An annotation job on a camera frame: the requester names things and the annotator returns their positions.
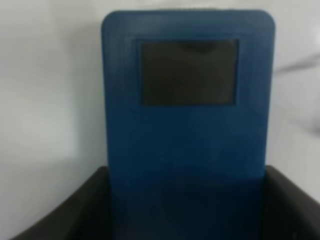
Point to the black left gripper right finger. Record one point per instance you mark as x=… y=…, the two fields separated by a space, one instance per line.
x=288 y=212

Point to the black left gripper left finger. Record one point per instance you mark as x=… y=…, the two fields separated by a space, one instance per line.
x=85 y=215

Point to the blue whiteboard eraser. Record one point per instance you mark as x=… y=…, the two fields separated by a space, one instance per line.
x=187 y=96

